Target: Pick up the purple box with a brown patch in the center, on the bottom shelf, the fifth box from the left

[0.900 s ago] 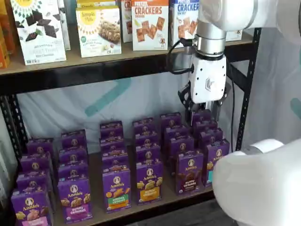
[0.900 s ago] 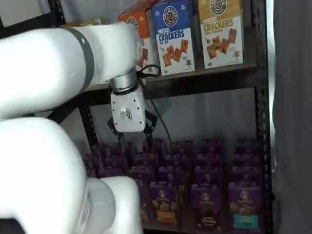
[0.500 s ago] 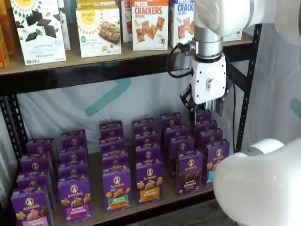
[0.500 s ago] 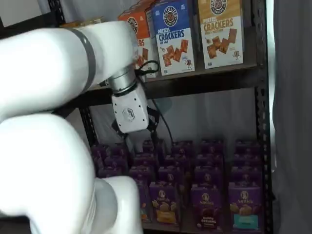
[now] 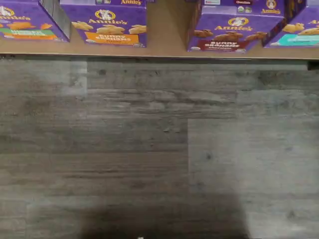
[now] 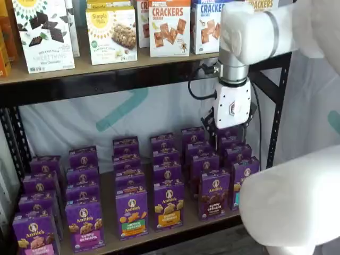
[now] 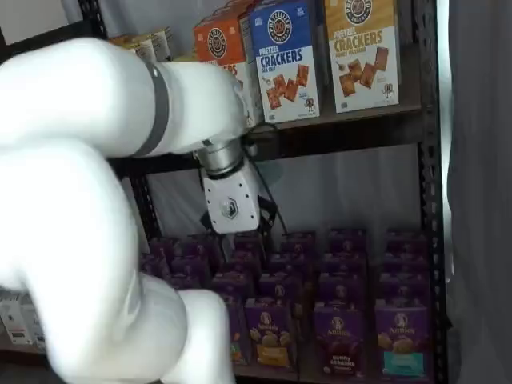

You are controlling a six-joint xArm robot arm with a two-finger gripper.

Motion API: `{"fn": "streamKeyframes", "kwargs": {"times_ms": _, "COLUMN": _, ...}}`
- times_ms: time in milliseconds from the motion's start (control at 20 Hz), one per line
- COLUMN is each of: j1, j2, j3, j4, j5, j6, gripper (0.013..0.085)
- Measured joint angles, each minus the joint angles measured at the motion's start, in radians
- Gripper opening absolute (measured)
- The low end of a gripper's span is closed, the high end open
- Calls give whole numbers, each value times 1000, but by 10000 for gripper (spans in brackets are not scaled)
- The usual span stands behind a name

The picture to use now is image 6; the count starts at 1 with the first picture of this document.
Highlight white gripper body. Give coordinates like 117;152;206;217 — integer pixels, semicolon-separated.
214;79;252;130

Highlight purple box green patch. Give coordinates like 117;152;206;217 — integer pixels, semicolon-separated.
115;191;149;242

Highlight orange pretzel crackers box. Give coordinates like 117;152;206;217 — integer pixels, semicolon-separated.
148;0;191;58

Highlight white Sweet Thins box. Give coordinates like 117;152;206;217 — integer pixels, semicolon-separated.
12;0;75;74

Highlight Simple Mills almond bars box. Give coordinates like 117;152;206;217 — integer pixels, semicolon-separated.
85;5;138;66

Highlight white cracker box dark diamonds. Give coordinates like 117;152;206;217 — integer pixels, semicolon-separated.
64;0;80;58

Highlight purple box yellow patch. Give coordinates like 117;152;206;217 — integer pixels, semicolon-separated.
152;164;183;185
153;182;185;232

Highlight brown shelf board crackers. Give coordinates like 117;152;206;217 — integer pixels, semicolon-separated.
0;37;282;86

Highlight purple box light pink patch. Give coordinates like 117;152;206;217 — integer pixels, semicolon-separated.
12;213;61;255

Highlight orange snack box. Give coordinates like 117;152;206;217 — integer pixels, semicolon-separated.
0;0;19;63
0;31;12;78

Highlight purple box magenta patch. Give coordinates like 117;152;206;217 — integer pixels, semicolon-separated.
64;202;106;252

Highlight brown shelf board purple boxes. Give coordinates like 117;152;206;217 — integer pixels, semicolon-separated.
57;156;242;253

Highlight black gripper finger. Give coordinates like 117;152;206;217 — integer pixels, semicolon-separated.
200;106;217;151
240;102;258;146

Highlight Simple Mills yellow-top box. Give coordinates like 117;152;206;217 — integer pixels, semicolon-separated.
87;0;132;11

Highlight thin black hanging cable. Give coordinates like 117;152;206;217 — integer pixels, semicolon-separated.
251;82;264;171

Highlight black metal shelf rack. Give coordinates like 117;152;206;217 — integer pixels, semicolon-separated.
0;47;293;255

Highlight blue sea salt crackers box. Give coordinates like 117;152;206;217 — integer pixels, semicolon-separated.
190;0;223;55

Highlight purple box teal patch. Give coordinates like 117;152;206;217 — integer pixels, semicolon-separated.
230;156;260;212

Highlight purple box brown patch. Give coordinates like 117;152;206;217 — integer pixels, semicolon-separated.
198;172;231;222

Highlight yellow crackers box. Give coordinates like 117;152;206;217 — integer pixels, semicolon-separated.
245;0;279;13

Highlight purple Annie's snack box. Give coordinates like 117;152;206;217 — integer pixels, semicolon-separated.
149;133;176;151
29;155;64;177
112;154;142;171
152;148;182;167
65;184;101;205
18;191;61;217
189;153;220;200
185;141;213;157
223;144;252;168
68;145;99;169
216;126;247;148
115;184;147;194
65;166;100;186
112;136;140;157
181;126;207;146
115;168;146;186
22;172;60;196

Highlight white backdrop sheet teal marks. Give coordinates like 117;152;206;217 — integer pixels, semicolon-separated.
18;50;340;173

